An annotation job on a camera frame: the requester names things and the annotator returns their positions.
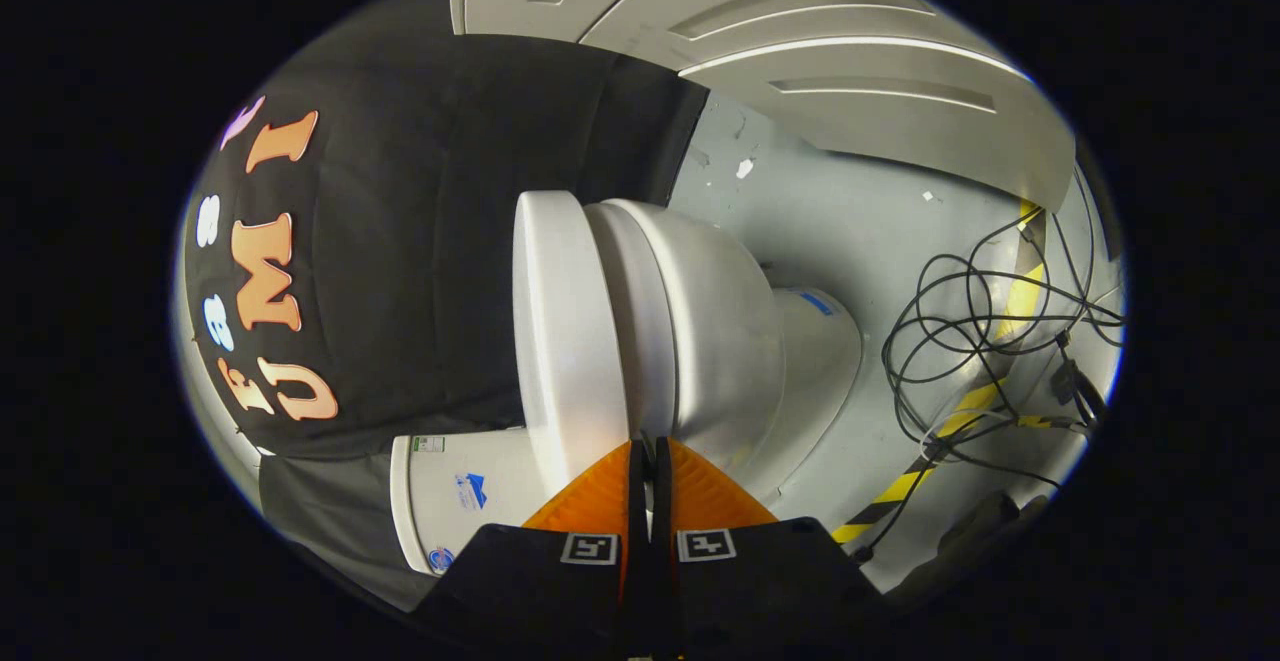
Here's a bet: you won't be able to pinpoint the black backdrop cloth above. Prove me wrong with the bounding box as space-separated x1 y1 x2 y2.
183 33 711 612

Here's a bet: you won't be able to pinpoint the white toilet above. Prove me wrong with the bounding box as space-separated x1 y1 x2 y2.
390 196 863 577

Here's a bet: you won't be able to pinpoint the white toilet lid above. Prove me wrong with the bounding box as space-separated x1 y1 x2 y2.
512 190 633 494

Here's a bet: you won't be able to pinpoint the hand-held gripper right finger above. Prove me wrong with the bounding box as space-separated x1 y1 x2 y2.
652 437 893 661

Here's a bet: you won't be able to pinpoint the black cables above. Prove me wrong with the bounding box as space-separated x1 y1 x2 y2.
880 166 1126 562

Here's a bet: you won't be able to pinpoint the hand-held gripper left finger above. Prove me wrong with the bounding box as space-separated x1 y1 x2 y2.
415 439 651 661

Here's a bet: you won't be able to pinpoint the yellow black floor tape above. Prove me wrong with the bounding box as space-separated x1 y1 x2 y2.
832 199 1047 544

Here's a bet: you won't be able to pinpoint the white drawer cabinet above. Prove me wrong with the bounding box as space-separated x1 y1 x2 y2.
450 0 1076 214

